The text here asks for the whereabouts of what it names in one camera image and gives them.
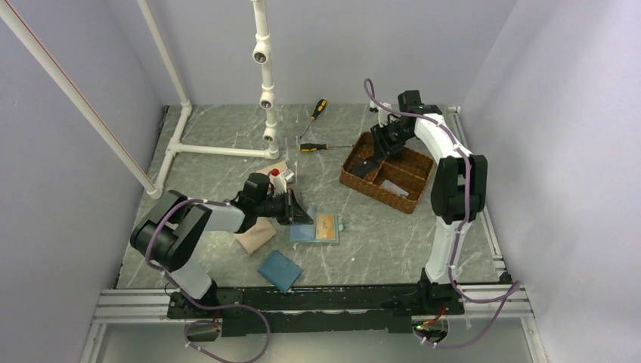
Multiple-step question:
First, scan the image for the white PVC pipe frame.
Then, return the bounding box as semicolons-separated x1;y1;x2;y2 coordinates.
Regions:
1;1;280;198

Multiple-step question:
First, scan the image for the aluminium front rail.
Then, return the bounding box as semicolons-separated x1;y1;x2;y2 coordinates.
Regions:
92;289;170;324

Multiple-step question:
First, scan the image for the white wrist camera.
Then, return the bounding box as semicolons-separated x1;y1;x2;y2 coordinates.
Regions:
270;169;296;195
369;101;391;127

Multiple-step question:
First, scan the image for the beige card holder near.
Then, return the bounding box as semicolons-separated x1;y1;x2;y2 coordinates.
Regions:
234;217;277;255

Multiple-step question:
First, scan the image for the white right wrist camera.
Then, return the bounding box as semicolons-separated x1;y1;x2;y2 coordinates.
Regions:
369;101;391;127

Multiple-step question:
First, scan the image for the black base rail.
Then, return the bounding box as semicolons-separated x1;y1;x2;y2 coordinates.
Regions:
167;282;464;337

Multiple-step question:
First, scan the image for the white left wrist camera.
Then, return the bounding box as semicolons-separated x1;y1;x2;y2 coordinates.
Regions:
270;169;296;195

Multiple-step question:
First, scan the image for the green card holder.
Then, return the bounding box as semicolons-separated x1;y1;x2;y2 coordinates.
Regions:
289;206;343;244

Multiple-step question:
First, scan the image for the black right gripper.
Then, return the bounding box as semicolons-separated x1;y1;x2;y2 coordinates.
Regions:
370;119;413;161

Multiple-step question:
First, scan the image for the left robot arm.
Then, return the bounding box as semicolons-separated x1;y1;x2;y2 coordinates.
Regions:
129;172;314;318

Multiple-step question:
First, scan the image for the black yellow screwdriver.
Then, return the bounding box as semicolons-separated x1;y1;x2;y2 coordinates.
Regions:
299;143;352;153
299;98;327;138

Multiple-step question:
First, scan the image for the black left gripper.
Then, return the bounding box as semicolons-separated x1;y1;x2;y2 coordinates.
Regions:
255;188;313;226

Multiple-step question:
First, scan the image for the grey credit card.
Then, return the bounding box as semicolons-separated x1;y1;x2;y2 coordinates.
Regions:
349;158;379;179

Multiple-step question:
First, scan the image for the gold VIP credit card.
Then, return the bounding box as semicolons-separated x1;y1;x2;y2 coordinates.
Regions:
314;213;338;241

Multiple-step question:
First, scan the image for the blue card holder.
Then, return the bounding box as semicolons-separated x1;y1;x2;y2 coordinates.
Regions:
258;250;302;293

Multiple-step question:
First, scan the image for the white VIP credit card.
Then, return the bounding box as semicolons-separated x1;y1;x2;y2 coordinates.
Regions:
380;180;409;197

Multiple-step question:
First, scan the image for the beige card holder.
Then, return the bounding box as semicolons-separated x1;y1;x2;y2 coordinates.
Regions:
260;161;289;175
234;217;277;255

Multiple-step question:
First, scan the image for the brown woven divided basket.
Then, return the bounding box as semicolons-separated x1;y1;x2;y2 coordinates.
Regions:
339;132;435;214

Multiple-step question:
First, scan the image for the black yellow screwdriver near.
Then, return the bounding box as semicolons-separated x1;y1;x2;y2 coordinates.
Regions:
299;143;352;153

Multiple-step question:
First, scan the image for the beige card holder far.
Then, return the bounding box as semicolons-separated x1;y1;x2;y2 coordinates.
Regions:
260;161;289;175

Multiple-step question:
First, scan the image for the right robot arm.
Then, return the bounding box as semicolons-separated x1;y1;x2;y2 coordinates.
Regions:
370;90;488;314

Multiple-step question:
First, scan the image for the black yellow screwdriver far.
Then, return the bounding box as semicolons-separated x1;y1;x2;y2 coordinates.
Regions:
299;98;327;138

